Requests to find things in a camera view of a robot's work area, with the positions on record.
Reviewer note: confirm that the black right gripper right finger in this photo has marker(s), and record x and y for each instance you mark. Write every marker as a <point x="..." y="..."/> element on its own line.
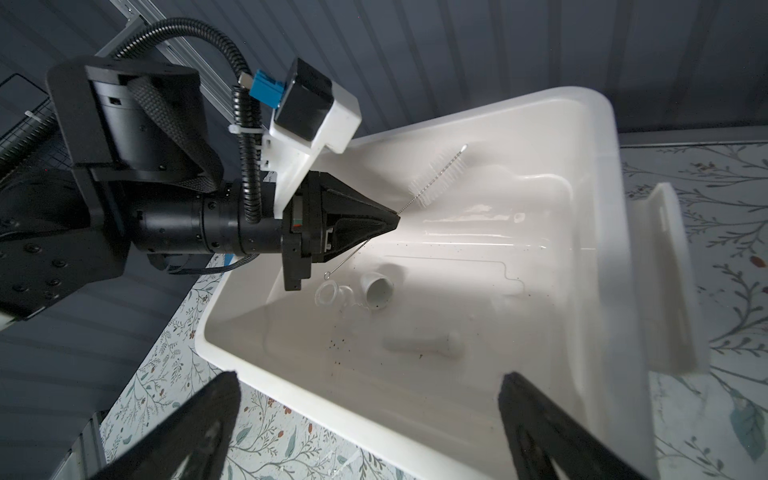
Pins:
<point x="546" y="442"/>

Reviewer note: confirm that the white plastic storage bin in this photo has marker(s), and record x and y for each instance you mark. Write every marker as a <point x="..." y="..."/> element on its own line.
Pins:
<point x="534" y="256"/>

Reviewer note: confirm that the black wire mesh basket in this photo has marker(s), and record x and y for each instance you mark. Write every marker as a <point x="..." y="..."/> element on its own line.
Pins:
<point x="24" y="144"/>

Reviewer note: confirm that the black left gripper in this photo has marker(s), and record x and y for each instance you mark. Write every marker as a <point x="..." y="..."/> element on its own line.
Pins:
<point x="171" y="224"/>

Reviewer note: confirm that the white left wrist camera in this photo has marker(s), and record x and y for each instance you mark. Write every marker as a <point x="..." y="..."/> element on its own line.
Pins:
<point x="310" y="112"/>

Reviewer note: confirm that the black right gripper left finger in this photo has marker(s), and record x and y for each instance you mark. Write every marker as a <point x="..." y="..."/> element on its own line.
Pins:
<point x="193" y="441"/>

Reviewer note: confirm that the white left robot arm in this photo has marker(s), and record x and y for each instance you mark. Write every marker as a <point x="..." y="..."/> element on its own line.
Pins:
<point x="121" y="161"/>

